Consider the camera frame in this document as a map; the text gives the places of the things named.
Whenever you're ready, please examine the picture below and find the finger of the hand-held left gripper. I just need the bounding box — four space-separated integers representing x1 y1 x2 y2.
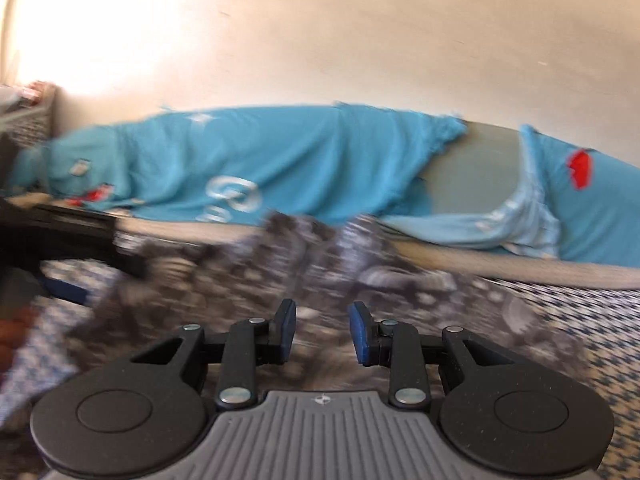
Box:
42 279 94 308
99 231 152 280

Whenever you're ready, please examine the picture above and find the teal star print cushion cover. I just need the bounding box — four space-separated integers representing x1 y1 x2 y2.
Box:
12 102 469 227

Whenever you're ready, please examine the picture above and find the person's left forearm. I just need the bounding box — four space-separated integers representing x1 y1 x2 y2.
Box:
0 305 97 434

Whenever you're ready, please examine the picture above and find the houndstooth bed cover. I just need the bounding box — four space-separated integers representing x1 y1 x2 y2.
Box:
0 194 640 480

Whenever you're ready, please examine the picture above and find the white perforated basket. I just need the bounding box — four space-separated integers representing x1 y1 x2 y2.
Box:
0 80 57 147

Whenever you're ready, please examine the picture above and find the light blue printed cloth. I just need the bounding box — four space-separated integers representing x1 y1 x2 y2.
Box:
384 174 562 262

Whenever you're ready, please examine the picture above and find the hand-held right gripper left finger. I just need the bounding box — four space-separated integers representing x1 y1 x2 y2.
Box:
129 298 298 409

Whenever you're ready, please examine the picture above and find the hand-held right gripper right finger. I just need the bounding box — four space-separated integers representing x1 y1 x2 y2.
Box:
347 301 512 409

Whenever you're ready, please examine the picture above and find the grey cushion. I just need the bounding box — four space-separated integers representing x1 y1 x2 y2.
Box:
422 120 532 217

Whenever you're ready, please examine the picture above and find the grey printed fleece jacket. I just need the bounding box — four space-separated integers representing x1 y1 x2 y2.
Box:
45 211 592 397

